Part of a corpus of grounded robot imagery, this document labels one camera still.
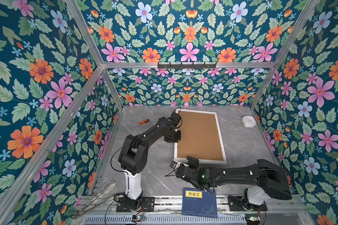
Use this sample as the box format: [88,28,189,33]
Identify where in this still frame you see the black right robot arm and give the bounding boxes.
[171,156,292,206]

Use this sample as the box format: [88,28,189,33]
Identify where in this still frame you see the white picture frame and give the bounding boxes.
[173,108,227,165]

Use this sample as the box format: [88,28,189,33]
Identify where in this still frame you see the brown frame backing board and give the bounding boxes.
[177,111,224,161]

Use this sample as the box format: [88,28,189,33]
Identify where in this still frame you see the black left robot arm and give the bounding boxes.
[118,112,182,201]

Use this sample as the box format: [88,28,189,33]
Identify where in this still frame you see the small circuit board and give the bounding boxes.
[131,215,146,223]
[245,216,261,225]

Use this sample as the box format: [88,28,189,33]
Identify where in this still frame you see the blue booklet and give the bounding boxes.
[182,188,218,218]

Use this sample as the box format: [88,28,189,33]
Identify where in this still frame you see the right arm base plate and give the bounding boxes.
[228,195,268,212]

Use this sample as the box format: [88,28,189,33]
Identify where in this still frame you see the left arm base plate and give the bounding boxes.
[116,197,155,212]

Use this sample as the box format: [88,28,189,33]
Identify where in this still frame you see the small circuit board right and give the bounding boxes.
[245,216,261,225]

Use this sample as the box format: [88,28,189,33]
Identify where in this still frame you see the white round device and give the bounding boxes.
[242,115,257,128]

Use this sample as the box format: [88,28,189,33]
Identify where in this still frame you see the orange handled screwdriver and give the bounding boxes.
[131,119,150,127]

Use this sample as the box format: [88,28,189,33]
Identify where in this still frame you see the small circuit board left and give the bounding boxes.
[131,215,146,223]

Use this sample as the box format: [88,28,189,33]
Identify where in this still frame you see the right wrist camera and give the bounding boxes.
[170,160,188,170]

